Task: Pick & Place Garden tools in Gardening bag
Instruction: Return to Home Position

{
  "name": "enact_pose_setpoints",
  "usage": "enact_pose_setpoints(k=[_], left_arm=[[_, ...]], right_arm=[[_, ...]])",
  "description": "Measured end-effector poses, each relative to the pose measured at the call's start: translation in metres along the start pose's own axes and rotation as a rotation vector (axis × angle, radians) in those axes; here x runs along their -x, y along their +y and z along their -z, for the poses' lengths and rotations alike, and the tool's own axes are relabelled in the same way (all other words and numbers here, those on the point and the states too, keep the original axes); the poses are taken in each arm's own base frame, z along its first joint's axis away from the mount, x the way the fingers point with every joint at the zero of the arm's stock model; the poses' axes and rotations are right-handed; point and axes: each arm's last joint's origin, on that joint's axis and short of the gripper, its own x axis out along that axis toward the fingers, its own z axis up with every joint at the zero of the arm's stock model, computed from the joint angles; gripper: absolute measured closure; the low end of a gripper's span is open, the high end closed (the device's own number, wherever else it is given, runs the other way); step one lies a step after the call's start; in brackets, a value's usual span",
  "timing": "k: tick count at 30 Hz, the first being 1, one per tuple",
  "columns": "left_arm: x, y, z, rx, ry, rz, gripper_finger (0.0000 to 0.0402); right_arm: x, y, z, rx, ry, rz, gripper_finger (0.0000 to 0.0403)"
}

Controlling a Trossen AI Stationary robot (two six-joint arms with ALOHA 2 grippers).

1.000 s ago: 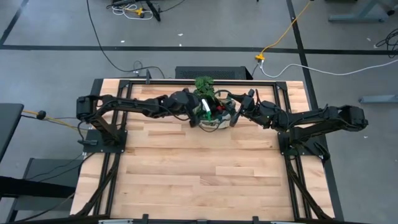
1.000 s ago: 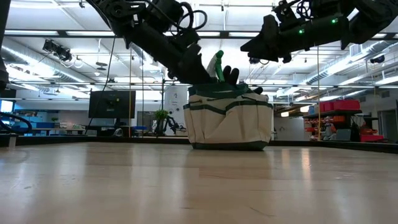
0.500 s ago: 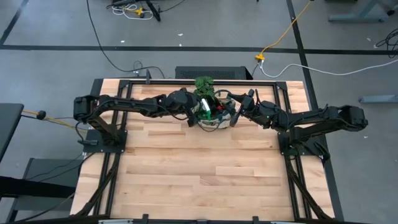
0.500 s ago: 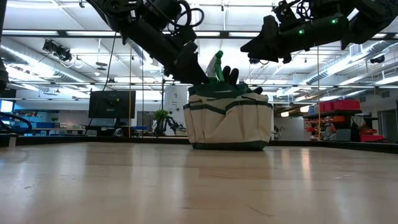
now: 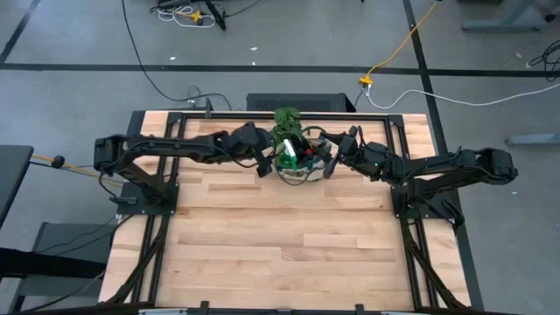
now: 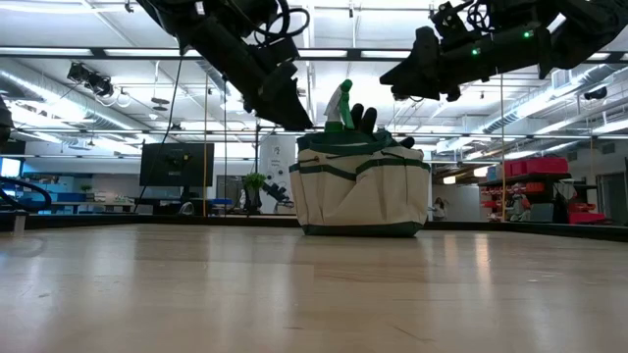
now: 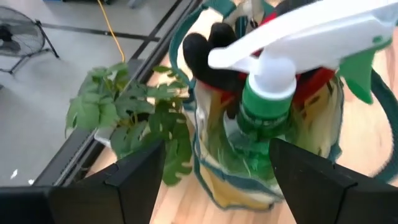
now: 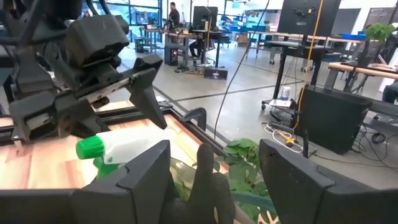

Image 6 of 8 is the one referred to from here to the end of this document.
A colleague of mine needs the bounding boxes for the green spray bottle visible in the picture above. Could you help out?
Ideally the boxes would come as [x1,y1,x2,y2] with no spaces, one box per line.
[323,78,356,134]

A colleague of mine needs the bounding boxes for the person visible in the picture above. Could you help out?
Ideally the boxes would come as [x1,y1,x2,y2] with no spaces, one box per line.
[430,196,449,223]

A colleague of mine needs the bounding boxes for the small background potted plant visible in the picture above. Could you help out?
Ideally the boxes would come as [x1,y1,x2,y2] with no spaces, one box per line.
[241,171,267,216]

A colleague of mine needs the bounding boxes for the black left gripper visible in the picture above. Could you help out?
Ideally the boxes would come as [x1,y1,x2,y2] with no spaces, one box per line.
[187,16,315,132]

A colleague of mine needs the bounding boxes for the black and red gardening glove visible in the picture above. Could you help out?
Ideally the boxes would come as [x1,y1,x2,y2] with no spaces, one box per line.
[348,102,417,150]

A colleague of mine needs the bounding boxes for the black hanging camera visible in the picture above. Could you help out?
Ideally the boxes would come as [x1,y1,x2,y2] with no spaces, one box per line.
[66,62,116,99]

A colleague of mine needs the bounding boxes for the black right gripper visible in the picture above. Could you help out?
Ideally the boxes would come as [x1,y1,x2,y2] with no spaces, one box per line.
[379,1,554,102]

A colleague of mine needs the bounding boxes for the shelf with red bins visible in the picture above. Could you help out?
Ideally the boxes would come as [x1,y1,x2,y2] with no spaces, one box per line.
[478,156,610,227]

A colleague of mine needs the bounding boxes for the black monitor screen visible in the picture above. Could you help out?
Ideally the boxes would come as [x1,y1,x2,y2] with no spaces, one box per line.
[139,141,216,188]

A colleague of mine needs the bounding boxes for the white printed banner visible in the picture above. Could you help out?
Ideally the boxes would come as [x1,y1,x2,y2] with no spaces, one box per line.
[258,134,298,215]

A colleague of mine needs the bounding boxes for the canvas gardening bag green trim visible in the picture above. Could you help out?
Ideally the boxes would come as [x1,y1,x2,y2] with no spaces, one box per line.
[288,128,433,239]

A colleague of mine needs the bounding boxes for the black metal table frame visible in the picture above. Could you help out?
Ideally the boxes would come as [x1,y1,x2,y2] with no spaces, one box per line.
[0,45,628,243]

